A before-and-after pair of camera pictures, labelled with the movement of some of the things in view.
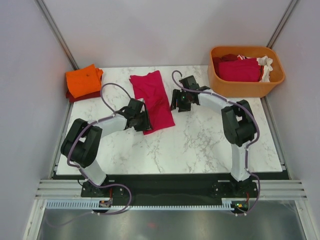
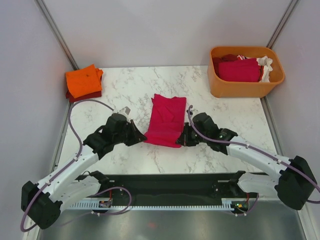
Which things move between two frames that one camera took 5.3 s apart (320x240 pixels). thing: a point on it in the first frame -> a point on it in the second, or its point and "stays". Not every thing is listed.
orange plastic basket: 246,89 stays
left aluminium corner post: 48,19 stays
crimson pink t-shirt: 150,88 -> 166,119
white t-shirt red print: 264,61 stays
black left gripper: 146,125 -> 137,137
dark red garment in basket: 227,57 stays
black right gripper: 177,93 -> 182,140
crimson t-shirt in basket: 246,70 stays
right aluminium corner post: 282,24 stays
